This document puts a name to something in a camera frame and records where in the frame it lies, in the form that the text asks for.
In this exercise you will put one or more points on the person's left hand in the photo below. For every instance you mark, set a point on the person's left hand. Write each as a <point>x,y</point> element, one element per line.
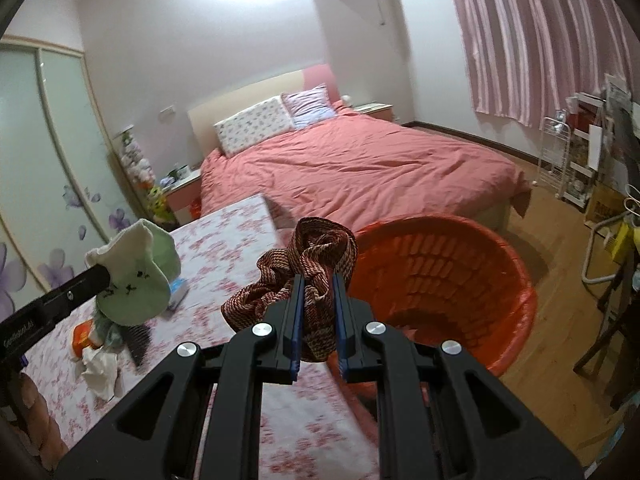
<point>35,410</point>

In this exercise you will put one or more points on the white shelf cart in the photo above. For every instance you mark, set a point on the white shelf cart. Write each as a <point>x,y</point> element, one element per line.
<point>587,160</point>

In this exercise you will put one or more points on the pink striped pillow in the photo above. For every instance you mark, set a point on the pink striped pillow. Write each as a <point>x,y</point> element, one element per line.
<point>309,105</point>

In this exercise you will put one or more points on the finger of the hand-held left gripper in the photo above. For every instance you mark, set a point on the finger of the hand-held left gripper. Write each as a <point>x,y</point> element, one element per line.
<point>80,287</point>

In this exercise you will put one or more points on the yellow bag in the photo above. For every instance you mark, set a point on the yellow bag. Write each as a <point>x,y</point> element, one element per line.
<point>627,240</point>

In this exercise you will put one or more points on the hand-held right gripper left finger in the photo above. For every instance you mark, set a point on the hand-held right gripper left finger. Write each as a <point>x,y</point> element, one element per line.
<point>295,330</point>

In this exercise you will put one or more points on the pink bedspread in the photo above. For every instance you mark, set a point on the pink bedspread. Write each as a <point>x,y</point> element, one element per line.
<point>360,170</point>

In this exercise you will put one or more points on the cardboard box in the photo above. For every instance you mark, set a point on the cardboard box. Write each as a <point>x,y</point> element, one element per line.
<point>602,205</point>

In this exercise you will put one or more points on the pink nightstand with mugs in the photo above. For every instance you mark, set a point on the pink nightstand with mugs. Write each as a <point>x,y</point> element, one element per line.
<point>182,195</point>

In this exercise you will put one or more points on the orange snack packet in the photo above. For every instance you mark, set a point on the orange snack packet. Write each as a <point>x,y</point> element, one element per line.
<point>82,337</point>

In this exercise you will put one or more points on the white tube frame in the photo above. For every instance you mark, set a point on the white tube frame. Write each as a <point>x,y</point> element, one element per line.
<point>597,255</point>

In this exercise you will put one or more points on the white mug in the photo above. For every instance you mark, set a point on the white mug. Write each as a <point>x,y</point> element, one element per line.
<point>182,171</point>

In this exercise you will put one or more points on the white floral pillow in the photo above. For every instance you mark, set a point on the white floral pillow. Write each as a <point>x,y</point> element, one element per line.
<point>255,122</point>

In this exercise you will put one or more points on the small orange bin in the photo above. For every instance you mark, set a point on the small orange bin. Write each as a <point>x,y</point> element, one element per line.
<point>196,210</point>

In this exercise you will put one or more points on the floral tablecloth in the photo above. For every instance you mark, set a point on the floral tablecloth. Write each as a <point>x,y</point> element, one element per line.
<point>210,260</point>

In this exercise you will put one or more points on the brown woven scrunchie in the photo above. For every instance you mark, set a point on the brown woven scrunchie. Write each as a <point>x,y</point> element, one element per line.
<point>320,245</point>

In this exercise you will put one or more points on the light green cloth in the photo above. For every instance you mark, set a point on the light green cloth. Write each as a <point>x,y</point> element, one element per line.
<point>135,270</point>

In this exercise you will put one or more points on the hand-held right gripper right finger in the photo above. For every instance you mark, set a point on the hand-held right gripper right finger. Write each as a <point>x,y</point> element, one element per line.
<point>340,330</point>

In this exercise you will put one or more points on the column of plush toys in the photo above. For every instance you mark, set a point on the column of plush toys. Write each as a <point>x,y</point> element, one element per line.
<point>142,170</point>

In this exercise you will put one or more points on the dark wooden chair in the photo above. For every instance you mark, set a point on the dark wooden chair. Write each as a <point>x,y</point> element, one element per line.
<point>615,320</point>

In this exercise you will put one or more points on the crumpled white tissue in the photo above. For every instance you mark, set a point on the crumpled white tissue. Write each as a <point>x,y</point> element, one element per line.
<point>100,372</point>

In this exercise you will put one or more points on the pink striped curtain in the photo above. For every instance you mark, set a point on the pink striped curtain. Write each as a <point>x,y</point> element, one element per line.
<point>540,35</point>

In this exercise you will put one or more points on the orange plastic basket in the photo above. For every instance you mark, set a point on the orange plastic basket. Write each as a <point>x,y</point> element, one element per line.
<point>450,280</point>

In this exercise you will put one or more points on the light blue tissue pack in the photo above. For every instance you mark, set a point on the light blue tissue pack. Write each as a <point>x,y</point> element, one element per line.
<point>178,294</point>

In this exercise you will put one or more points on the wardrobe with flower doors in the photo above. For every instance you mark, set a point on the wardrobe with flower doors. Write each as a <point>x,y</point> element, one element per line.
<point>55,160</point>

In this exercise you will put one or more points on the beige and pink headboard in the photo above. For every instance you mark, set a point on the beige and pink headboard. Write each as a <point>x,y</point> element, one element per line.
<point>240,97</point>

